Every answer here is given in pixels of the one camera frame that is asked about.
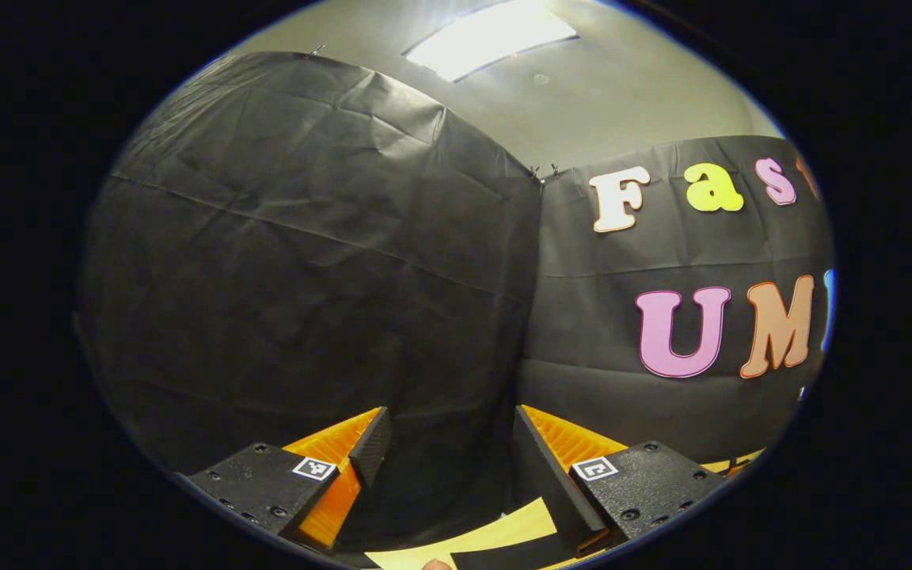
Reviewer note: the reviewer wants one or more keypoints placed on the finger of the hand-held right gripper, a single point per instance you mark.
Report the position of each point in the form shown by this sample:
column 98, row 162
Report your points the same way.
column 739, row 469

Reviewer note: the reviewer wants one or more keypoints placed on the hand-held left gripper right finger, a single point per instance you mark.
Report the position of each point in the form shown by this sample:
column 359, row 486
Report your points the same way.
column 555, row 491

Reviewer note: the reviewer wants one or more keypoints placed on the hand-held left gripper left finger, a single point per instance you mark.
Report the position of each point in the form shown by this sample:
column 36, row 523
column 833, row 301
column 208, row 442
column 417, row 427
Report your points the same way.
column 370, row 447

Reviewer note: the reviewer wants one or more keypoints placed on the black backdrop cloth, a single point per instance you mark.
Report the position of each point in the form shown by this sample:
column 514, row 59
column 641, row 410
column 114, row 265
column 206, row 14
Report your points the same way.
column 305, row 277

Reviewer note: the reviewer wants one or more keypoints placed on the ceiling light panel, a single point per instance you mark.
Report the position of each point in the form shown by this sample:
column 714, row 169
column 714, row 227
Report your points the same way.
column 488, row 36

